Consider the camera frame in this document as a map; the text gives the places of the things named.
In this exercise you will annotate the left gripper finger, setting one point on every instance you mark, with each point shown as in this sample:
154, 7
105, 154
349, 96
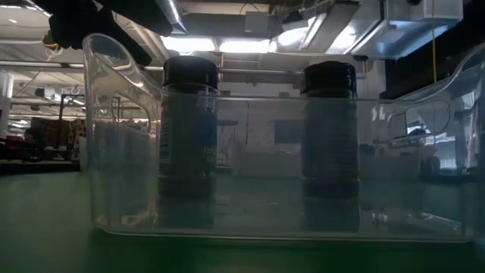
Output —
129, 39
148, 17

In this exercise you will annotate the spice jar black lid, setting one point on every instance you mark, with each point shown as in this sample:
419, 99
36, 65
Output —
189, 132
329, 132

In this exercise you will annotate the ceiling light panel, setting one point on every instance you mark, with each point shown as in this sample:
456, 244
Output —
246, 46
189, 43

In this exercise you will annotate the grey ceiling pipe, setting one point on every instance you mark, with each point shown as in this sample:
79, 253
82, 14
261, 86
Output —
38, 64

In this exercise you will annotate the grey ceiling box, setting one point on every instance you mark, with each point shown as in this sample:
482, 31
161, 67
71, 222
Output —
257, 22

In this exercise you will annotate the brown stacked boxes rack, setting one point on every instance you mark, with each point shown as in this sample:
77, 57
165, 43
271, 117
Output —
49, 132

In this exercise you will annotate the white pillar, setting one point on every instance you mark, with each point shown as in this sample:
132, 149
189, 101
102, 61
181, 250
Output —
5, 113

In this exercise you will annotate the person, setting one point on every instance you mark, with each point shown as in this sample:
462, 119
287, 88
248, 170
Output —
29, 134

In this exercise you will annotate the white plastic bin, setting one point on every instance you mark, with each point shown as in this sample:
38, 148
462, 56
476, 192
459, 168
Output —
265, 161
390, 163

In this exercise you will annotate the green table mat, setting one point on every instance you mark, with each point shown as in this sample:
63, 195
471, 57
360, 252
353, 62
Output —
45, 227

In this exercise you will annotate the round silver ventilation duct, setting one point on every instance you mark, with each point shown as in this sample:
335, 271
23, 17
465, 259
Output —
174, 15

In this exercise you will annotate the rectangular silver ventilation duct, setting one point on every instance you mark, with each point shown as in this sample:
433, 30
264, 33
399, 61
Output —
379, 34

